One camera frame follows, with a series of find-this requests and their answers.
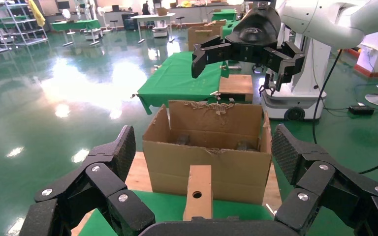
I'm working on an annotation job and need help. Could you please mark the yellow hanging cloth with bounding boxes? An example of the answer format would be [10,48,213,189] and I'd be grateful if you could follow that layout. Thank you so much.
[28,0,46,28]

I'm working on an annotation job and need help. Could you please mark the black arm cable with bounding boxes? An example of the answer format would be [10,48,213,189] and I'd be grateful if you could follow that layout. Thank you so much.
[312,49,343,145]

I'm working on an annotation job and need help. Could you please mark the brown cardboard box with flaps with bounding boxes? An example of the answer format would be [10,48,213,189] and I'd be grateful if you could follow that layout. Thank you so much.
[188,20,227,52]

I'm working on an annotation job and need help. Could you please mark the large open cardboard carton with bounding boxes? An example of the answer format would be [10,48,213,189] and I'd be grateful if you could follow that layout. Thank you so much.
[142,100,273,206]

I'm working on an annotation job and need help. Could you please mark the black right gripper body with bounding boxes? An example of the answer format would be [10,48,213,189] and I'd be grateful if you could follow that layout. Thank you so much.
[224,6,283,64]

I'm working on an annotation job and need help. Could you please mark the white wheeled cart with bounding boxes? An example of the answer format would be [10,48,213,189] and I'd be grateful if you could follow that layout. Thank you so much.
[152,21,169,38]

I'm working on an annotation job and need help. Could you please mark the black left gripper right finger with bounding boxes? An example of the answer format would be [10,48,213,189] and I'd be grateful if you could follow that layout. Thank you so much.
[271,123,378,236]

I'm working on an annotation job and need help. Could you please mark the white table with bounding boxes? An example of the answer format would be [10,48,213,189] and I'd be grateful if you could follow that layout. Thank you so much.
[129,13,177,44]

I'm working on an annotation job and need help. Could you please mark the small cardboard box with hole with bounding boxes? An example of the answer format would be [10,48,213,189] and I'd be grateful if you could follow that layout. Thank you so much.
[183,165,214,221]

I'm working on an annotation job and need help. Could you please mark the small wooden table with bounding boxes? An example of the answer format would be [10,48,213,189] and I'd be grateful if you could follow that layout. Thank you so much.
[219,74,254,103]

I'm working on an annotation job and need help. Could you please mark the green covered table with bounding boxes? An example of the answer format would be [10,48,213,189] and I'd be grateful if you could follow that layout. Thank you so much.
[50,19,102,46]
[211,8,239,22]
[136,51,230,115]

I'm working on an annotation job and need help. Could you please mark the white standing fan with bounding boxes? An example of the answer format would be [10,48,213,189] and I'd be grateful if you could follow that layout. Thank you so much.
[62,8,76,35]

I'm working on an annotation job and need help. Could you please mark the black power adapter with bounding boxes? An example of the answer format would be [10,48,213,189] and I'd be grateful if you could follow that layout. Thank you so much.
[348,105,375,116]

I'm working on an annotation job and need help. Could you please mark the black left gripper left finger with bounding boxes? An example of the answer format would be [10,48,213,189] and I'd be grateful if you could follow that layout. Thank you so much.
[19,125,156,236]

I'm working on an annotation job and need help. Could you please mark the white wheeled robot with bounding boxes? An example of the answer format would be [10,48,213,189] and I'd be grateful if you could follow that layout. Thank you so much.
[259,32,331,122]

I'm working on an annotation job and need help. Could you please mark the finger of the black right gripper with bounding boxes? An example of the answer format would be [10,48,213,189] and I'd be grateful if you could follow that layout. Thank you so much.
[191,35,232,80]
[263,40,306,93]

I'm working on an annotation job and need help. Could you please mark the white cabinet red base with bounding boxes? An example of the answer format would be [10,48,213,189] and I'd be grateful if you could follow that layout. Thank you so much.
[353,30,378,79]

